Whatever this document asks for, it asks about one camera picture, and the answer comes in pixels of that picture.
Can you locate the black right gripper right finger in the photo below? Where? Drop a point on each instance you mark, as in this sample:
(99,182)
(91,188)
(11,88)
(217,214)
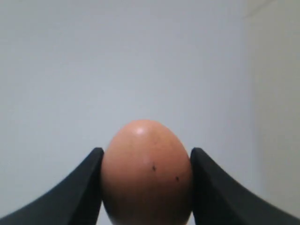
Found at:
(218,199)

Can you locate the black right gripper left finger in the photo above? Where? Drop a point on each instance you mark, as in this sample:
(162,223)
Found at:
(76,200)

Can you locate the brown egg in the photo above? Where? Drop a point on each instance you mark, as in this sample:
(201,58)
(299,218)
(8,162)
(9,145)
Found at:
(146,176)

